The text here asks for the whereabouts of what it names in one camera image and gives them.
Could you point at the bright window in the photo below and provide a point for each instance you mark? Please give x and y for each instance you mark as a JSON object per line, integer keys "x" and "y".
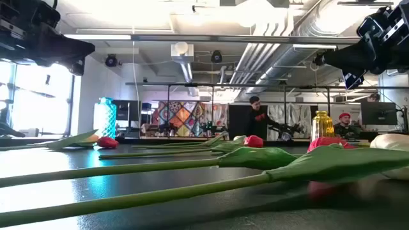
{"x": 41, "y": 102}

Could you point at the black ceiling speaker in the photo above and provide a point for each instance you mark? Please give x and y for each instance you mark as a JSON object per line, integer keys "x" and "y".
{"x": 216, "y": 56}
{"x": 111, "y": 60}

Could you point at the grey metal crossbeam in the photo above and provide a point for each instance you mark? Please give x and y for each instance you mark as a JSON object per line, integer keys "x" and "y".
{"x": 223, "y": 39}

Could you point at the yellow glass bottle vase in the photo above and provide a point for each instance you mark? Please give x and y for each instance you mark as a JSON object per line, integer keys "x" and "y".
{"x": 324, "y": 126}

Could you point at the blue glass bottle vase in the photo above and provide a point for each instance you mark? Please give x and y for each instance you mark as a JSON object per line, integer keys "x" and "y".
{"x": 106, "y": 118}

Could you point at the black partition panel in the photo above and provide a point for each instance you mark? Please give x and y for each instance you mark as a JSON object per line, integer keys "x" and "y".
{"x": 237, "y": 121}

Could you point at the person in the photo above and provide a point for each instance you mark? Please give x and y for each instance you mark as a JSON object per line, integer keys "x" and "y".
{"x": 259, "y": 123}
{"x": 374, "y": 97}
{"x": 344, "y": 122}

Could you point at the large silver air duct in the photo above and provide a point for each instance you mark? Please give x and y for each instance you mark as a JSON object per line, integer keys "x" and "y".
{"x": 287, "y": 59}

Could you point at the red artificial tulip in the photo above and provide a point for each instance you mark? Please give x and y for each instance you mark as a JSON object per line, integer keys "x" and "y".
{"x": 107, "y": 142}
{"x": 254, "y": 141}
{"x": 255, "y": 158}

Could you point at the white hanging sheet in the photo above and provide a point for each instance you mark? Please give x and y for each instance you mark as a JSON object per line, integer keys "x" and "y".
{"x": 297, "y": 116}

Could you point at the black computer monitor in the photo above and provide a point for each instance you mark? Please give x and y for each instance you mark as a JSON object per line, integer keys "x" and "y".
{"x": 378, "y": 113}
{"x": 126, "y": 110}

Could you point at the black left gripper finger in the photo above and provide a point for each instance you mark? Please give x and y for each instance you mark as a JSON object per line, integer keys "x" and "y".
{"x": 68, "y": 48}
{"x": 77, "y": 67}

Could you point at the colourful patchwork quilt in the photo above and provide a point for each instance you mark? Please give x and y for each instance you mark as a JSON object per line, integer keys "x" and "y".
{"x": 185, "y": 118}

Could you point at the black metal rig frame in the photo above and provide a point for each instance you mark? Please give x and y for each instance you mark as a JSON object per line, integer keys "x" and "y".
{"x": 191, "y": 84}

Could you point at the black background robot arm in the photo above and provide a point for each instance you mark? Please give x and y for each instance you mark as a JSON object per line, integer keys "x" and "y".
{"x": 286, "y": 131}
{"x": 212, "y": 127}
{"x": 167, "y": 129}

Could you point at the white ceiling device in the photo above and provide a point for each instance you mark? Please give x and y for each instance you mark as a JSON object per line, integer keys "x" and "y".
{"x": 182, "y": 51}

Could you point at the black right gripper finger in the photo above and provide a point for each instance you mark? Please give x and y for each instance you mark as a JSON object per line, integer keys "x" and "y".
{"x": 354, "y": 80}
{"x": 348, "y": 57}

